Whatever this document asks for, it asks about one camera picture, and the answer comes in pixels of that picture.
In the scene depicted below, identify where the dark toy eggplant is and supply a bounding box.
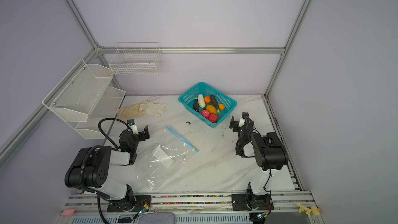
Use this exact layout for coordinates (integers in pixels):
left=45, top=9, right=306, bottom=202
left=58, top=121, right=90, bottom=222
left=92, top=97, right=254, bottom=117
left=209, top=94, right=220, bottom=113
left=193, top=98, right=201, bottom=112

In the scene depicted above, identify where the clear zip top bag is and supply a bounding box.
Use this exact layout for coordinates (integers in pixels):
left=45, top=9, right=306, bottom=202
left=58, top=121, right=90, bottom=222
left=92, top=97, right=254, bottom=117
left=127, top=127, right=198, bottom=192

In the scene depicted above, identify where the orange toy tangerine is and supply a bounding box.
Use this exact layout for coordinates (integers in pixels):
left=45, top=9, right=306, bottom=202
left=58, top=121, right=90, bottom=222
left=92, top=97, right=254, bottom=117
left=204, top=95, right=211, bottom=104

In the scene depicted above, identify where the teal plastic basket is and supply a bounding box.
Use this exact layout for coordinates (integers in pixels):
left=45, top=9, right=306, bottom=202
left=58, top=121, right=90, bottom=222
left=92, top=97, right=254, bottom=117
left=178, top=82, right=237, bottom=128

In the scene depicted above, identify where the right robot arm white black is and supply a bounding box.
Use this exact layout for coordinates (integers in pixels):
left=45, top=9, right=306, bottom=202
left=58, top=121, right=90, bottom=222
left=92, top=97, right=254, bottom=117
left=229, top=112, right=289, bottom=211

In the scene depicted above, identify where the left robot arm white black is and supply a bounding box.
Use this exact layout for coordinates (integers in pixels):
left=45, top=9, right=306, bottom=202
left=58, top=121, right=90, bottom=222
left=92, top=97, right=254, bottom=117
left=64, top=118, right=150, bottom=205

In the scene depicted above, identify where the red toy fruit right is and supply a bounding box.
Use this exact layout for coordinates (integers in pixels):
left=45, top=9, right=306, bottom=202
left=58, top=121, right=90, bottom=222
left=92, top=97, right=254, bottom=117
left=208, top=114, right=218, bottom=123

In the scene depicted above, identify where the small orange toy fruit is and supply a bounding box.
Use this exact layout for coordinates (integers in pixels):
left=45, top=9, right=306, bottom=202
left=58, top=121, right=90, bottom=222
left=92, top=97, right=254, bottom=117
left=218, top=104, right=225, bottom=111

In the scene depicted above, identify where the yellow toy mango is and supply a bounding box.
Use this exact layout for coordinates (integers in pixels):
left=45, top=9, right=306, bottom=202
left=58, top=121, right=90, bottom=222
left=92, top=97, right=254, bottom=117
left=206, top=104, right=218, bottom=115

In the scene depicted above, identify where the pink toy fruit left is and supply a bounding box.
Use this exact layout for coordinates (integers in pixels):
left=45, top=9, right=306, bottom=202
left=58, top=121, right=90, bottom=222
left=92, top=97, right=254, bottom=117
left=201, top=110, right=211, bottom=119

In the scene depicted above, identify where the white mesh lower shelf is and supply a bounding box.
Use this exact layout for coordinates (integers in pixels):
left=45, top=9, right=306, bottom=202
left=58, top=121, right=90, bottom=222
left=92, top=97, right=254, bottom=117
left=74, top=87, right=125, bottom=140

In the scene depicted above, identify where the white mesh shelf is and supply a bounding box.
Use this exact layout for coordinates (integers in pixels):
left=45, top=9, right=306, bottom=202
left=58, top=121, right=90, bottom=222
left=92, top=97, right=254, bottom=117
left=42, top=60, right=115, bottom=122
left=74, top=87, right=125, bottom=140

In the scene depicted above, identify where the white mesh upper shelf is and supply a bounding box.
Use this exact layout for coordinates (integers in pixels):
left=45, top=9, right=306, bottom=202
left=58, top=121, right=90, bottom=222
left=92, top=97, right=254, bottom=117
left=42, top=60, right=115, bottom=122

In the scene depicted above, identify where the grey cloth pad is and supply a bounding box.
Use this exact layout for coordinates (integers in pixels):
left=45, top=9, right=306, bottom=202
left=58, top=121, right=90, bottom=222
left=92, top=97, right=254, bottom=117
left=138, top=213, right=176, bottom=224

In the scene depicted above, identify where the pink eraser block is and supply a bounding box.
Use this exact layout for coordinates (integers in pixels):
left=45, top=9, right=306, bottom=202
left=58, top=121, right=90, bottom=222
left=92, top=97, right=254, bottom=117
left=61, top=208, right=75, bottom=216

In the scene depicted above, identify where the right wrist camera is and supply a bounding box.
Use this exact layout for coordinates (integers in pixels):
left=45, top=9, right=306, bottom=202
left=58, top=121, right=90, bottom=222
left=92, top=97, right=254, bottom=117
left=238, top=117, right=246, bottom=128

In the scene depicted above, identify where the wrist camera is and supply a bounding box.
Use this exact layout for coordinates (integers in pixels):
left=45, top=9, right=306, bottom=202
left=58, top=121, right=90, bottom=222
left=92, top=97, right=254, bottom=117
left=238, top=117, right=246, bottom=128
left=127, top=119, right=139, bottom=135

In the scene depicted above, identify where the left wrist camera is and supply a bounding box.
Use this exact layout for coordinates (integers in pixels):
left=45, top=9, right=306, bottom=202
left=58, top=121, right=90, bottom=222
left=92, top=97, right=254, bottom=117
left=127, top=119, right=139, bottom=135

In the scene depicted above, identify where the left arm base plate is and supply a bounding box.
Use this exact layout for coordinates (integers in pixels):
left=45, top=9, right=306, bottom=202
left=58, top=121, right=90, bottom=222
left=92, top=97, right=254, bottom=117
left=107, top=195, right=152, bottom=213

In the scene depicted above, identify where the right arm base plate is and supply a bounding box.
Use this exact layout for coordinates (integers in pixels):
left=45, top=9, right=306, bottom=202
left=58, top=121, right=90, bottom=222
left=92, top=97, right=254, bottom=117
left=231, top=194, right=274, bottom=211

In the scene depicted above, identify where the white wire wall basket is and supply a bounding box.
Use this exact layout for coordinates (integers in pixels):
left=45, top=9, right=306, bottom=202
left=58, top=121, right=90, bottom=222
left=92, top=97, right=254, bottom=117
left=108, top=42, right=163, bottom=76

